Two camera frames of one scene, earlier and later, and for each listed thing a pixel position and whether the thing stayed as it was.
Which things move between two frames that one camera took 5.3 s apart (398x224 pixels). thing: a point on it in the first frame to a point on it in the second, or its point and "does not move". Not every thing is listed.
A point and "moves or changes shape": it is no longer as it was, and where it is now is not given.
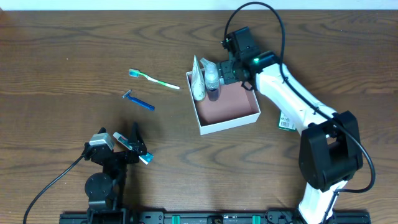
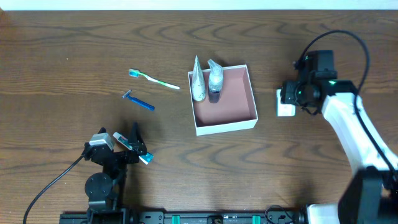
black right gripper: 226,72 to 286,98
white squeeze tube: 198,81 does not move
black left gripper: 116,155 does not move
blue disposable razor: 126,95 does not move
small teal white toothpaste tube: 146,157 does not move
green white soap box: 286,121 moves or changes shape
